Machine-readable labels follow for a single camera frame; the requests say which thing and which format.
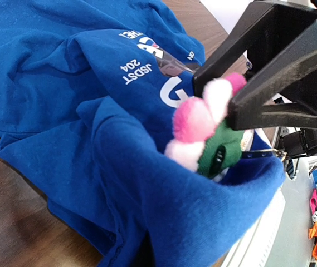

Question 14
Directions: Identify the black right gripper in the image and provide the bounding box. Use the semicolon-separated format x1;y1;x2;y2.
193;1;317;130

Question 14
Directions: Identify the pink flower plush brooch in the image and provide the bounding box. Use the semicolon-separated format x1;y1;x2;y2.
164;73;247;179

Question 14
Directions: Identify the blue printed t-shirt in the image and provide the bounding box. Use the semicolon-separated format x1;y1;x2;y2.
0;1;285;266

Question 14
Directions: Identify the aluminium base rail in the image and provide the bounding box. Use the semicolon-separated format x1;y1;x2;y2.
219;158;317;267

